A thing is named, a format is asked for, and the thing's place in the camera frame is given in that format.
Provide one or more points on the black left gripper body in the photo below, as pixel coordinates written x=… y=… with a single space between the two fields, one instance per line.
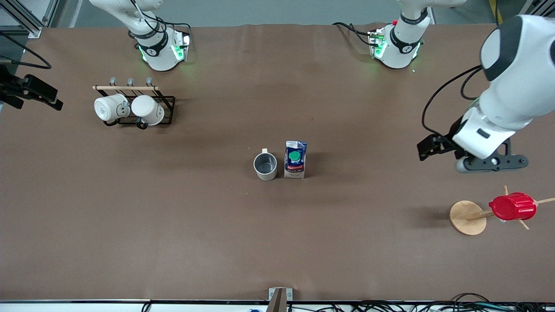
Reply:
x=446 y=141

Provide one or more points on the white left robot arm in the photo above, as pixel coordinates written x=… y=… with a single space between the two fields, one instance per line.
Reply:
x=516 y=86

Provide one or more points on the plain white mug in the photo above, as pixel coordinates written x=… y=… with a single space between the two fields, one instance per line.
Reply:
x=148 y=109

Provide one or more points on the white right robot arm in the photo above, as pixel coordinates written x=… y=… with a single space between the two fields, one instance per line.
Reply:
x=157 y=56

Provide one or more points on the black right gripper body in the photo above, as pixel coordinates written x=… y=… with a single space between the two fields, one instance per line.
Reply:
x=12 y=88

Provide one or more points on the white mug with printed base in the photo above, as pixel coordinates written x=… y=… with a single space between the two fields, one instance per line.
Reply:
x=108 y=108

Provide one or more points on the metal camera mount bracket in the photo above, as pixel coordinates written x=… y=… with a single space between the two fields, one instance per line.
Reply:
x=279 y=299

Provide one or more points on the grey ceramic mug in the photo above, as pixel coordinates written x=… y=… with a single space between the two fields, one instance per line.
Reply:
x=265 y=167

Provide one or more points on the blue white milk carton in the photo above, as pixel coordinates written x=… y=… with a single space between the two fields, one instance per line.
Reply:
x=295 y=162

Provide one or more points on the wooden mug tree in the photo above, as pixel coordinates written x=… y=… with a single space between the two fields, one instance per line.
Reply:
x=467 y=219

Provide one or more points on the aluminium frame profile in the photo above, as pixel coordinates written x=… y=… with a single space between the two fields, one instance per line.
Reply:
x=26 y=19

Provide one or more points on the red plastic cup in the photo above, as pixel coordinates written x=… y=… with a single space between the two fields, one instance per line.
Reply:
x=514 y=207

